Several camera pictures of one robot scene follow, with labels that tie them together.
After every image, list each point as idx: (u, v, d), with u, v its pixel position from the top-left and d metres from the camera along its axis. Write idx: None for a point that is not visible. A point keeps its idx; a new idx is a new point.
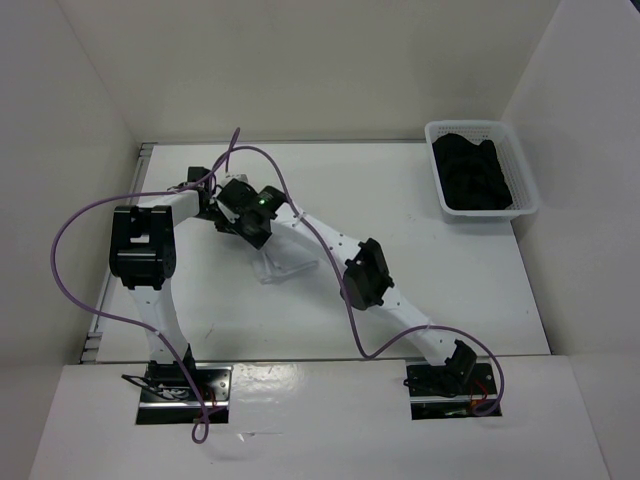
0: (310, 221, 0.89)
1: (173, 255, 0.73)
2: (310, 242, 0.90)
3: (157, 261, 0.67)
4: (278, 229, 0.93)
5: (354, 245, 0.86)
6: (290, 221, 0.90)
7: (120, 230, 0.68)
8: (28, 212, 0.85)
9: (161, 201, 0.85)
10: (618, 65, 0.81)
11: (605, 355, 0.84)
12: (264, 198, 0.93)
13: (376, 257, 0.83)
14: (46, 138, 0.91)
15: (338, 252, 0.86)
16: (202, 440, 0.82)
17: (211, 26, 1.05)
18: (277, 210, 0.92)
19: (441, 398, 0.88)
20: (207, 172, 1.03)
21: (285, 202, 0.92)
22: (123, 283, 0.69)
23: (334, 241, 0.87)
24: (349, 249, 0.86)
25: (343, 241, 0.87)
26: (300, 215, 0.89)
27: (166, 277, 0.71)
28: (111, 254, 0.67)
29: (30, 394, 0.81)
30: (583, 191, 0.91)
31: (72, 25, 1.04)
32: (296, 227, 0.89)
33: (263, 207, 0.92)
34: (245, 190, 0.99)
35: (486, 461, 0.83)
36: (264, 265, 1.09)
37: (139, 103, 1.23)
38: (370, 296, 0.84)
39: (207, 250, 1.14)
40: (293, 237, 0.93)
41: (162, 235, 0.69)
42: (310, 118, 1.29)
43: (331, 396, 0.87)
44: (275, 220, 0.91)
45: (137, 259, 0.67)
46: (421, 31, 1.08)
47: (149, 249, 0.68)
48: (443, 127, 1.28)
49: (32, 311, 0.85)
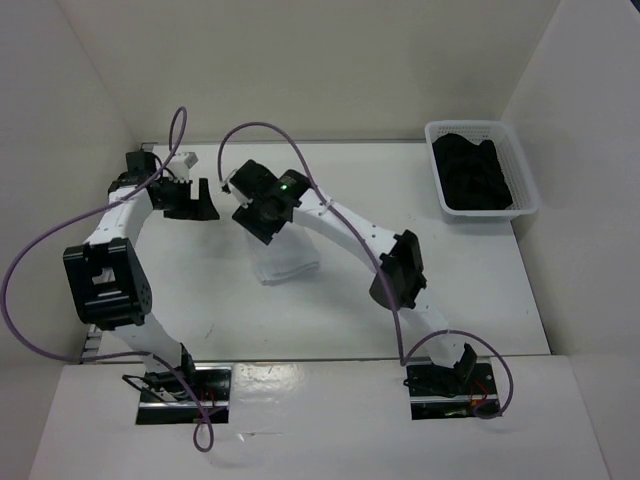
0: (338, 210, 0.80)
1: (147, 285, 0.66)
2: (341, 234, 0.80)
3: (131, 301, 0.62)
4: (303, 220, 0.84)
5: (389, 235, 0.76)
6: (316, 210, 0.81)
7: (79, 278, 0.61)
8: (28, 213, 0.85)
9: (115, 226, 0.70)
10: (617, 65, 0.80)
11: (604, 355, 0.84)
12: (285, 183, 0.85)
13: (413, 251, 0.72)
14: (47, 138, 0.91)
15: (371, 244, 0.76)
16: (208, 448, 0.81)
17: (210, 26, 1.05)
18: (301, 197, 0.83)
19: (441, 398, 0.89)
20: (150, 157, 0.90)
21: (309, 187, 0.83)
22: (101, 329, 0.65)
23: (370, 232, 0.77)
24: (386, 242, 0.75)
25: (377, 232, 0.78)
26: (328, 203, 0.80)
27: (145, 312, 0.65)
28: (78, 304, 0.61)
29: (30, 394, 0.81)
30: (583, 191, 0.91)
31: (72, 25, 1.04)
32: (323, 217, 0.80)
33: (285, 193, 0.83)
34: (263, 172, 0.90)
35: (486, 461, 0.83)
36: (264, 266, 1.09)
37: (139, 103, 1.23)
38: (404, 296, 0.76)
39: (207, 249, 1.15)
40: (321, 228, 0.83)
41: (130, 271, 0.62)
42: (310, 119, 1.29)
43: (331, 396, 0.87)
44: (299, 207, 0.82)
45: (108, 304, 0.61)
46: (421, 31, 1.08)
47: (119, 290, 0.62)
48: (443, 127, 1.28)
49: (32, 311, 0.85)
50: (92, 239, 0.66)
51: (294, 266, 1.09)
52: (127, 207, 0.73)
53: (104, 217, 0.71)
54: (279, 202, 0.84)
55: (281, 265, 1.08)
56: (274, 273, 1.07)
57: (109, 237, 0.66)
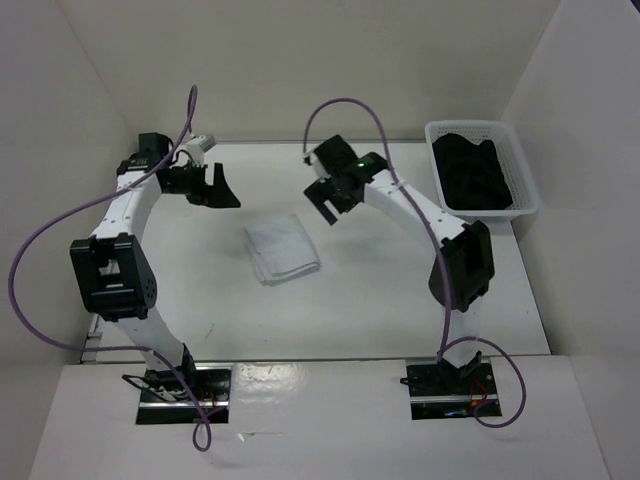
0: (410, 192, 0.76)
1: (151, 279, 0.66)
2: (406, 216, 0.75)
3: (136, 297, 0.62)
4: (374, 200, 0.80)
5: (458, 222, 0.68)
6: (386, 189, 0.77)
7: (85, 271, 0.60)
8: (29, 213, 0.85)
9: (122, 218, 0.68)
10: (617, 65, 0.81)
11: (604, 355, 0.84)
12: (364, 161, 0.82)
13: (481, 241, 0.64)
14: (47, 138, 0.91)
15: (435, 227, 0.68)
16: (206, 446, 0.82)
17: (210, 25, 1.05)
18: (375, 176, 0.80)
19: (441, 398, 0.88)
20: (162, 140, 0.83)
21: (387, 169, 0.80)
22: (105, 319, 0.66)
23: (437, 214, 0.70)
24: (451, 228, 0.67)
25: (444, 218, 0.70)
26: (400, 184, 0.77)
27: (149, 306, 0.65)
28: (83, 296, 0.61)
29: (30, 394, 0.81)
30: (583, 191, 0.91)
31: (72, 25, 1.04)
32: (392, 197, 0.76)
33: (361, 170, 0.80)
34: (343, 149, 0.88)
35: (487, 461, 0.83)
36: (265, 265, 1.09)
37: (139, 103, 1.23)
38: (465, 297, 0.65)
39: (207, 249, 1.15)
40: (387, 209, 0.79)
41: (135, 267, 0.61)
42: (310, 118, 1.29)
43: (331, 396, 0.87)
44: (370, 183, 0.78)
45: (113, 297, 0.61)
46: (421, 31, 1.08)
47: (124, 284, 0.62)
48: (443, 127, 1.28)
49: (32, 311, 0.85)
50: (97, 231, 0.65)
51: (295, 265, 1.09)
52: (134, 196, 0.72)
53: (111, 207, 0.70)
54: (352, 180, 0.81)
55: (281, 265, 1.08)
56: (274, 272, 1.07)
57: (116, 230, 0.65)
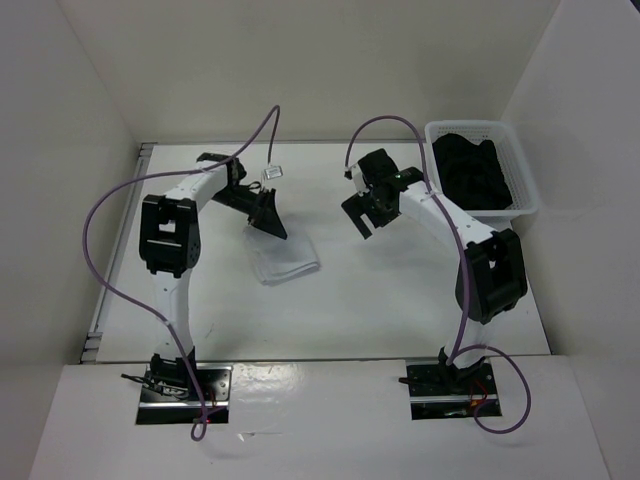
0: (443, 200, 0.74)
1: (198, 245, 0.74)
2: (437, 224, 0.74)
3: (181, 252, 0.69)
4: (407, 207, 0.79)
5: (487, 228, 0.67)
6: (418, 196, 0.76)
7: (149, 219, 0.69)
8: (29, 213, 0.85)
9: (190, 189, 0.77)
10: (618, 64, 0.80)
11: (604, 356, 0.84)
12: (401, 174, 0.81)
13: (509, 248, 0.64)
14: (46, 138, 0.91)
15: (464, 233, 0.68)
16: (200, 438, 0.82)
17: (210, 25, 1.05)
18: (408, 186, 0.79)
19: (441, 398, 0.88)
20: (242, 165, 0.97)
21: (422, 180, 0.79)
22: (147, 267, 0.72)
23: (467, 220, 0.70)
24: (480, 233, 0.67)
25: (473, 224, 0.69)
26: (433, 192, 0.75)
27: (188, 267, 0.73)
28: (141, 241, 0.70)
29: (30, 394, 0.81)
30: (583, 191, 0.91)
31: (72, 25, 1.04)
32: (424, 203, 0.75)
33: (396, 181, 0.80)
34: (384, 161, 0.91)
35: (487, 460, 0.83)
36: (267, 266, 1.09)
37: (139, 103, 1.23)
38: (492, 307, 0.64)
39: (207, 248, 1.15)
40: (419, 217, 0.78)
41: (189, 229, 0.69)
42: (310, 118, 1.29)
43: (330, 395, 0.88)
44: (404, 193, 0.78)
45: (163, 248, 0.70)
46: (421, 31, 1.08)
47: (176, 241, 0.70)
48: (443, 127, 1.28)
49: (31, 312, 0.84)
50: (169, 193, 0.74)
51: (295, 266, 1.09)
52: (204, 175, 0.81)
53: (185, 179, 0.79)
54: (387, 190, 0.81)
55: (281, 268, 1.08)
56: (274, 272, 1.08)
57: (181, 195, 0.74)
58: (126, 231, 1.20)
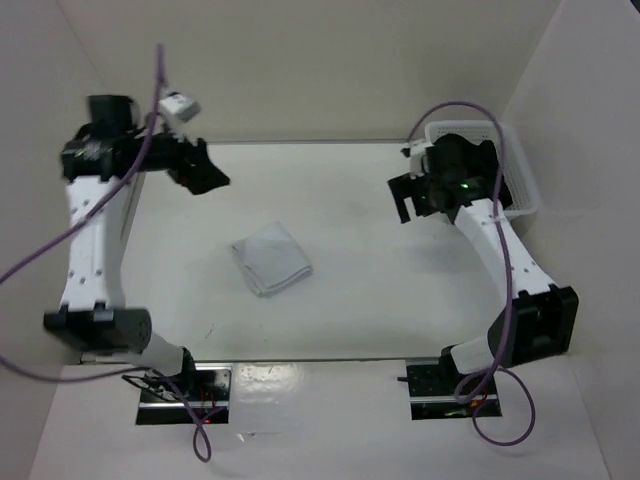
0: (506, 230, 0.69)
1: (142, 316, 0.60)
2: (491, 255, 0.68)
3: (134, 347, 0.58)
4: (466, 224, 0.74)
5: (545, 281, 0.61)
6: (481, 219, 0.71)
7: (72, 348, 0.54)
8: (27, 211, 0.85)
9: (93, 273, 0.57)
10: (616, 65, 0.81)
11: (604, 355, 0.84)
12: (468, 184, 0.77)
13: (563, 308, 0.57)
14: (47, 139, 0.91)
15: (518, 276, 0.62)
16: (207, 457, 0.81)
17: (209, 26, 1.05)
18: (475, 202, 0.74)
19: (440, 398, 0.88)
20: (120, 109, 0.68)
21: (490, 202, 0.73)
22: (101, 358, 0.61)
23: (527, 263, 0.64)
24: (536, 284, 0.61)
25: (531, 271, 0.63)
26: (498, 218, 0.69)
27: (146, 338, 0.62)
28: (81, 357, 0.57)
29: (31, 394, 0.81)
30: (583, 191, 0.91)
31: (72, 26, 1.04)
32: (485, 227, 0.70)
33: (463, 190, 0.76)
34: (458, 158, 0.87)
35: (488, 460, 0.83)
36: (257, 280, 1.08)
37: (139, 103, 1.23)
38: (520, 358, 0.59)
39: (198, 252, 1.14)
40: (475, 240, 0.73)
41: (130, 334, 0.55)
42: (311, 119, 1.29)
43: (330, 396, 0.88)
44: (468, 208, 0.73)
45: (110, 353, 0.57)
46: (420, 31, 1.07)
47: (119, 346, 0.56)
48: (444, 128, 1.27)
49: (31, 312, 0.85)
50: (73, 270, 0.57)
51: (289, 273, 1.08)
52: (96, 228, 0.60)
53: (74, 253, 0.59)
54: (452, 194, 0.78)
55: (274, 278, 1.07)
56: (268, 285, 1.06)
57: (90, 268, 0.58)
58: (128, 227, 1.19)
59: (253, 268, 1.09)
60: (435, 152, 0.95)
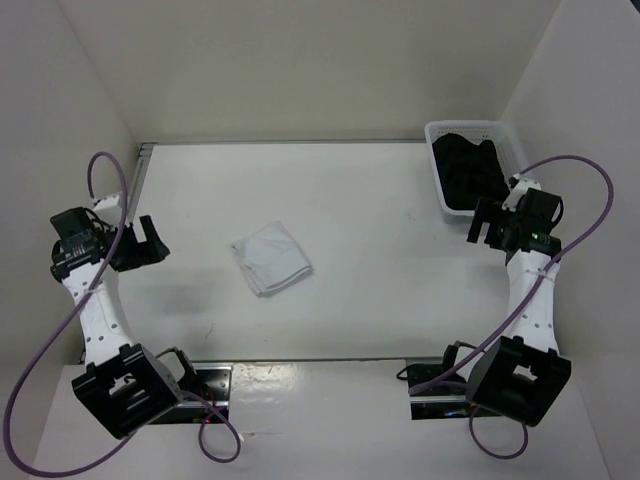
0: (546, 286, 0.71)
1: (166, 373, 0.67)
2: (518, 300, 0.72)
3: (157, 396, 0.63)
4: (513, 264, 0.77)
5: (545, 343, 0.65)
6: (528, 267, 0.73)
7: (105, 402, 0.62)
8: (28, 210, 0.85)
9: (109, 329, 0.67)
10: (617, 64, 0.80)
11: (604, 355, 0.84)
12: (538, 234, 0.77)
13: (551, 364, 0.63)
14: (47, 139, 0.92)
15: (524, 325, 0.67)
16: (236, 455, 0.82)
17: (210, 25, 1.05)
18: (533, 251, 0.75)
19: (440, 397, 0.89)
20: (85, 218, 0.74)
21: (550, 259, 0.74)
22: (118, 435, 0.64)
23: (542, 320, 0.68)
24: (537, 342, 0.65)
25: (541, 328, 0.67)
26: (546, 274, 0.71)
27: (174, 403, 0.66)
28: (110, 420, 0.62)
29: (31, 394, 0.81)
30: (583, 191, 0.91)
31: (72, 25, 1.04)
32: (526, 275, 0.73)
33: (532, 239, 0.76)
34: (547, 207, 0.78)
35: (488, 459, 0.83)
36: (257, 280, 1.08)
37: (139, 103, 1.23)
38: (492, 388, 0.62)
39: (198, 252, 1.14)
40: (515, 282, 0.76)
41: (156, 374, 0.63)
42: (310, 119, 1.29)
43: (330, 396, 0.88)
44: (523, 252, 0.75)
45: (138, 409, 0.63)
46: (421, 31, 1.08)
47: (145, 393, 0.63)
48: (444, 128, 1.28)
49: (31, 311, 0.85)
50: (90, 336, 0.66)
51: (289, 273, 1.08)
52: (101, 296, 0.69)
53: (87, 319, 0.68)
54: (518, 235, 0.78)
55: (273, 278, 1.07)
56: (268, 285, 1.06)
57: (99, 328, 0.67)
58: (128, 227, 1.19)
59: (253, 268, 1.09)
60: (521, 191, 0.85)
